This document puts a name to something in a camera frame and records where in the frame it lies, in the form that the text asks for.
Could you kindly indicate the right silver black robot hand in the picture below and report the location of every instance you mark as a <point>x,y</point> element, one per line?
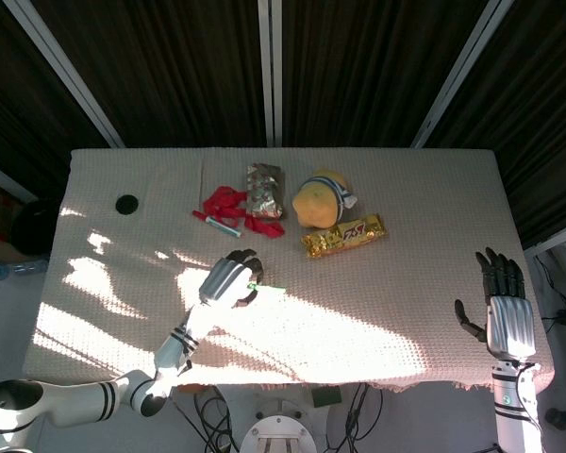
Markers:
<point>510,321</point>

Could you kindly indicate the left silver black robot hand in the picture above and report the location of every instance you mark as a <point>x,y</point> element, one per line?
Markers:
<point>222,283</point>

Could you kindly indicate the green plastic strip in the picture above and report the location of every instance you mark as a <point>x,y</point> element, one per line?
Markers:
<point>266,286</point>

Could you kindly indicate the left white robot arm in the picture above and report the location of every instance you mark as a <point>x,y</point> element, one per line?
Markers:
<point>89,391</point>

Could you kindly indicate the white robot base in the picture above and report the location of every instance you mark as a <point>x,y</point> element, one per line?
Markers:
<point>277,434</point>

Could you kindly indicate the red ribbon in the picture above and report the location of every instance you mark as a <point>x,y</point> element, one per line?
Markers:
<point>238,207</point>

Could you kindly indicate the cream knitted table cloth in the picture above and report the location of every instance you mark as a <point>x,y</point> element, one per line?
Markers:
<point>311,307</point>

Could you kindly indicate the silver foil snack bag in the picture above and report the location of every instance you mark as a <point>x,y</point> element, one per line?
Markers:
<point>264,191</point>

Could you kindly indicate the black round table hole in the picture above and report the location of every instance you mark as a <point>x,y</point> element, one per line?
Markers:
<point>128,204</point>

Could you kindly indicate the yellow plush toy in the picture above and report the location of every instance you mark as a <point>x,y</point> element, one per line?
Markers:
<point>318,200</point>

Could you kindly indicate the gold foil snack bar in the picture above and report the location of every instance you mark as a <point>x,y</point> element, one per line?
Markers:
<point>342,235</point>

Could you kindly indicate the small dark green box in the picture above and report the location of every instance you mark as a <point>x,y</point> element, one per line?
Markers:
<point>326,395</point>

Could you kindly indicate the black bag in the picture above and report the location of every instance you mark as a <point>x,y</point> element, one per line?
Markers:
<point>32,226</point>

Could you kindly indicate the clear plastic water bottle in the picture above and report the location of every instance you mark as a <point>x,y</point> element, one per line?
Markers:
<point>9,270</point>

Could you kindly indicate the white centre curtain frame post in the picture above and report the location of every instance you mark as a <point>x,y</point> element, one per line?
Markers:
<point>271,71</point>

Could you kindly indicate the white slanted frame post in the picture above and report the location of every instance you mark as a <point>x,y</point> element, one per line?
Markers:
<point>61,71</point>
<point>462,71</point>

